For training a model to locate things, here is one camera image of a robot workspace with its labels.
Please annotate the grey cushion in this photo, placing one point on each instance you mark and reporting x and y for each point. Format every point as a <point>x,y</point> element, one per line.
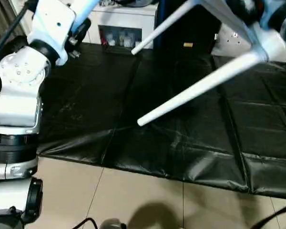
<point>243,43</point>

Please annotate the small yellow tag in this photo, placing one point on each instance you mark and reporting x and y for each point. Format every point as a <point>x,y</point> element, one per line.
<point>188,45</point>

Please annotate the white plastic table top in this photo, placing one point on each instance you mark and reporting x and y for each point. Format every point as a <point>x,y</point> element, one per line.
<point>272,47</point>

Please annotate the black table mat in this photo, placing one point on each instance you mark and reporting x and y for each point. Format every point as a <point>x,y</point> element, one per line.
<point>133,119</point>

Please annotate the grey curtain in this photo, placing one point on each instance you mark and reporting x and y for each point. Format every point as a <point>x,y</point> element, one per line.
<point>2,21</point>

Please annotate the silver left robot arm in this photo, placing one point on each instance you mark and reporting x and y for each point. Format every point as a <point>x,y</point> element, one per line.
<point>19,105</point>

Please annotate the dark items on cabinet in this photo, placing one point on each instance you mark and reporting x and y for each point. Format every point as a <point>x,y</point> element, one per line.
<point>128,2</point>

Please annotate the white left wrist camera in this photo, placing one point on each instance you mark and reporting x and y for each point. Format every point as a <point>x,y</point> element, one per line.
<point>55,28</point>

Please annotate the white glass-door cabinet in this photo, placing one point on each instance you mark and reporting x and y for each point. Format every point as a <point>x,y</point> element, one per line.
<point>119,24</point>

